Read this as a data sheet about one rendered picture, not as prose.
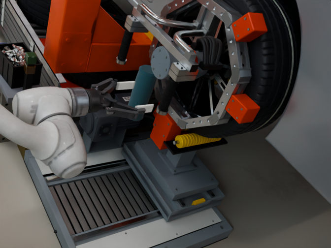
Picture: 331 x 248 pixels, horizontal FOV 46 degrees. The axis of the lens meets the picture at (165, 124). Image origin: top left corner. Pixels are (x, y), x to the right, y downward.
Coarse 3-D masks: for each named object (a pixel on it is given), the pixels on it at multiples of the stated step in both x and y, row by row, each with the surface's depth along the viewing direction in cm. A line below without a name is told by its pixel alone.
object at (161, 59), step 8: (160, 48) 149; (152, 56) 154; (160, 56) 150; (168, 56) 146; (200, 56) 154; (152, 64) 155; (160, 64) 151; (168, 64) 146; (160, 72) 151; (200, 72) 157
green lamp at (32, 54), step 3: (27, 54) 162; (30, 54) 162; (33, 54) 163; (27, 57) 161; (30, 57) 161; (33, 57) 162; (36, 57) 163; (27, 60) 162; (30, 60) 162; (33, 60) 163; (36, 60) 164; (27, 63) 162; (30, 63) 163; (33, 63) 164
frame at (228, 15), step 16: (176, 0) 161; (192, 0) 153; (208, 0) 146; (160, 16) 171; (176, 16) 171; (224, 16) 140; (240, 16) 140; (240, 48) 141; (240, 64) 138; (160, 80) 179; (240, 80) 139; (160, 96) 177; (224, 96) 145; (176, 112) 170; (224, 112) 147
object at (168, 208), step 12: (132, 144) 217; (132, 156) 208; (132, 168) 210; (144, 168) 206; (144, 180) 201; (156, 180) 202; (156, 192) 194; (204, 192) 203; (216, 192) 209; (156, 204) 195; (168, 204) 191; (180, 204) 190; (192, 204) 195; (204, 204) 199; (216, 204) 208; (168, 216) 187; (180, 216) 193
